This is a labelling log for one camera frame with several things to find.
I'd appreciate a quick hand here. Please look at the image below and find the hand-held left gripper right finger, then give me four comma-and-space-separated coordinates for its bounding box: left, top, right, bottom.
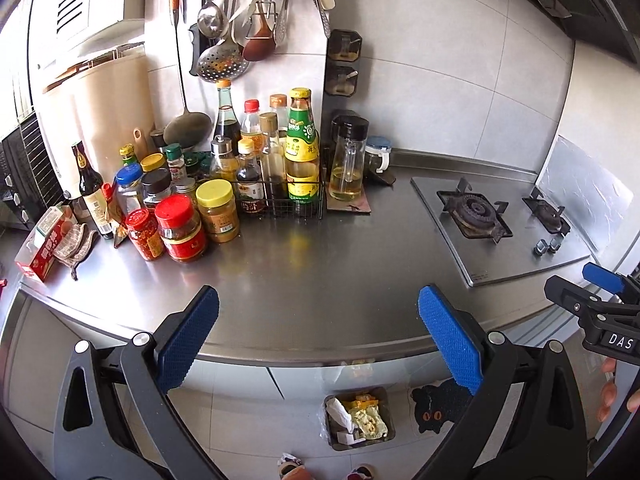
415, 285, 589, 480

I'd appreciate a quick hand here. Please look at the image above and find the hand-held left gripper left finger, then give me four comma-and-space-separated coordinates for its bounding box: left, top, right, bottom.
52, 285, 221, 480

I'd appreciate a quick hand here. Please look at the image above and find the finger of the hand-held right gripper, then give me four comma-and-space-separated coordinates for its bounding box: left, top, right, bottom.
544, 274, 640, 328
582, 261, 640, 307

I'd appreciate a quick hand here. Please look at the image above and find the metal trash bin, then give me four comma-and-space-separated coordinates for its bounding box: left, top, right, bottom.
322, 386, 396, 449

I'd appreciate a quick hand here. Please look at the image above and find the person's right hand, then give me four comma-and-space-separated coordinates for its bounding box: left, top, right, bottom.
598, 357, 640, 422

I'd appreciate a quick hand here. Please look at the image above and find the grey base cabinet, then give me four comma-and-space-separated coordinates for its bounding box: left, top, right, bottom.
10, 290, 601, 411

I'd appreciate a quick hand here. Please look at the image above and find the black cat floor mat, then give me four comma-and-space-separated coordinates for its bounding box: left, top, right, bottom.
412, 379, 474, 436

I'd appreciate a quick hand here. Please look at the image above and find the steel gas cooktop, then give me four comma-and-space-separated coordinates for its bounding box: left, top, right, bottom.
411, 176, 597, 288

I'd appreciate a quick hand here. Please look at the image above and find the foil splash guard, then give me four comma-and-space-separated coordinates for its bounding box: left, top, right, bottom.
537, 135, 634, 267

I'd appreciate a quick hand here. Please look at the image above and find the small black burner grate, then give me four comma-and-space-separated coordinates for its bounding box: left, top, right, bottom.
522, 186, 571, 235

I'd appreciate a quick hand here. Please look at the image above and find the large red lid jar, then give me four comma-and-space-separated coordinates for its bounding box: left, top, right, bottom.
154, 194, 209, 263

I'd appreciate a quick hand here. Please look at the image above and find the red chili sauce jar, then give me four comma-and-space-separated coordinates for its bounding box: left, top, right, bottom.
124, 208, 165, 262

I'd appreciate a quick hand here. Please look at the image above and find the yellow green wrapper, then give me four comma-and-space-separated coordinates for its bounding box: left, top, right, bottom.
348, 405, 389, 440

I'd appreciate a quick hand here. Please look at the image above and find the large black burner grate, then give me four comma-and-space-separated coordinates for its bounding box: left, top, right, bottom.
436, 177, 515, 245

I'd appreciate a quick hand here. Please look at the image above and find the white crumpled paper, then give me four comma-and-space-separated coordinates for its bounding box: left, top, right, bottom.
326, 399, 359, 434

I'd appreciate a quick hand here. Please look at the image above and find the patterned pot holder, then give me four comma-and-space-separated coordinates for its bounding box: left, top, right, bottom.
52, 222, 102, 282

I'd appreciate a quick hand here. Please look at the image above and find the black lid jar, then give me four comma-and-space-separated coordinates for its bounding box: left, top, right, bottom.
141, 168, 174, 209

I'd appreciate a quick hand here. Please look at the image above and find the small dark sauce bottle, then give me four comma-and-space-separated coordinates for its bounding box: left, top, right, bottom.
235, 138, 266, 214

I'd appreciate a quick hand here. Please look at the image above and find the brown square coaster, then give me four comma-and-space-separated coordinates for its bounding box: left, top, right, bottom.
325, 179, 374, 215

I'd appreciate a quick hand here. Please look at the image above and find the red carton box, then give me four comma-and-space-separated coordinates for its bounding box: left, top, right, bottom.
14, 204, 77, 282

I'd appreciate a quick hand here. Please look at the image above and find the green cap spice shaker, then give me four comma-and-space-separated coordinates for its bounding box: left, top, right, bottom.
163, 143, 189, 184

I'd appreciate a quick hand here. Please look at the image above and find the dark vinegar bottle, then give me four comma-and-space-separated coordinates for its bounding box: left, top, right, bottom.
69, 140, 115, 240

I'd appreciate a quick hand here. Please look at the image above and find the small yellow lid jar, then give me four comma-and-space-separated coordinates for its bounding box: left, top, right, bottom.
139, 152, 169, 174

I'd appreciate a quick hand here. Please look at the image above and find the silver top oil bottle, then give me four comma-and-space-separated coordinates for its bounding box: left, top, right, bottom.
209, 135, 239, 182

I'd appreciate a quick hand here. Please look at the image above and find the gold cap brown bottle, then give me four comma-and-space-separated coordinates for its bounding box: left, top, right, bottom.
257, 112, 287, 202

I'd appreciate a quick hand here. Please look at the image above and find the glass jar blue lid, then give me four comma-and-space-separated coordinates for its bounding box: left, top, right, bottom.
363, 136, 392, 179

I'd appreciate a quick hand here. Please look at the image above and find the green label yellow bottle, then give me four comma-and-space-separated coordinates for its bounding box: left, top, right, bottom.
284, 87, 321, 206

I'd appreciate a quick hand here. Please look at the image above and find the glass oil dispenser black lid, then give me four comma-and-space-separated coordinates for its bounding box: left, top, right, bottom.
327, 115, 370, 202

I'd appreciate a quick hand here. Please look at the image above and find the dark soy sauce bottle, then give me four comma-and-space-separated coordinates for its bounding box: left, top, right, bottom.
214, 79, 244, 157

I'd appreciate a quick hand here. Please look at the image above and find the red cap clear bottle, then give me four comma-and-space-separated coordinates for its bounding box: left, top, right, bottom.
240, 99, 264, 157

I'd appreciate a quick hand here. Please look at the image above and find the black countertop oven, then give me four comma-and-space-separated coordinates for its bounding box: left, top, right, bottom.
0, 109, 59, 232

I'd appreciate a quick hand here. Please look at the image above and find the orange cap bottle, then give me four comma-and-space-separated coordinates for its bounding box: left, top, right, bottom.
268, 93, 289, 137

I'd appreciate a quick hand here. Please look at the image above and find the beige cutting board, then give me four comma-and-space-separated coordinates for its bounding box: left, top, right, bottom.
44, 44, 157, 202

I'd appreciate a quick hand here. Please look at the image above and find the steel slotted skimmer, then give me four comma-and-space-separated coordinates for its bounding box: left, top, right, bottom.
196, 0, 250, 83

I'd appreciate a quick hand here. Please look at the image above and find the brown wooden spoon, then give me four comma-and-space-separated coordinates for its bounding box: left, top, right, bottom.
243, 2, 278, 61

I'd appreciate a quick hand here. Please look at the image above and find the black wire basket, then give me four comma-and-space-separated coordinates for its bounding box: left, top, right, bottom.
199, 149, 324, 221

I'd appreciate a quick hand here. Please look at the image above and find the wall spice box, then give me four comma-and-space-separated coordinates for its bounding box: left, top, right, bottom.
324, 64, 360, 99
325, 28, 364, 64

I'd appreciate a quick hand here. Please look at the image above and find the white wall appliance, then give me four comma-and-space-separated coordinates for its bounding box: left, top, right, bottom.
27, 0, 147, 63

